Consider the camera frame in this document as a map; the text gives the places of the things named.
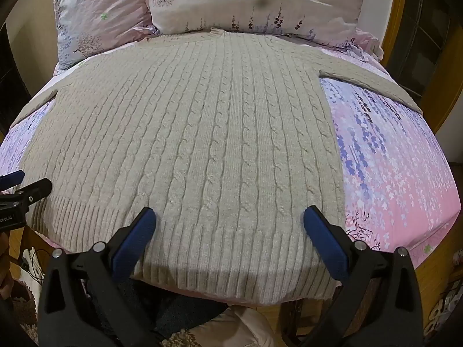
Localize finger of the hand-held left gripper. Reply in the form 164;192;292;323
0;178;53;211
0;171;25;192

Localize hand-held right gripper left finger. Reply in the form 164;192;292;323
37;207;160;347

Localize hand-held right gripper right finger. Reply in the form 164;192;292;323
303;205;429;347

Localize beige cable-knit sweater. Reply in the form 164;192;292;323
9;28;424;302

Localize pink floral bed sheet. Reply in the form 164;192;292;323
0;25;462;272

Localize person's dark pants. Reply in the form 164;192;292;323
83;278;232;347

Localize beige padded garment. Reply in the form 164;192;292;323
159;305;286;347

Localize small pink floral pillow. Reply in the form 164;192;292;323
54;0;154;71

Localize wooden shelf cabinet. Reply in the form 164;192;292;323
380;0;463;134

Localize large pink floral pillow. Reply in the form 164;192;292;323
146;0;368;44

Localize black cable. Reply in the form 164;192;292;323
20;248;49;283

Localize wooden bed frame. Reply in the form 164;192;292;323
7;224;460;347

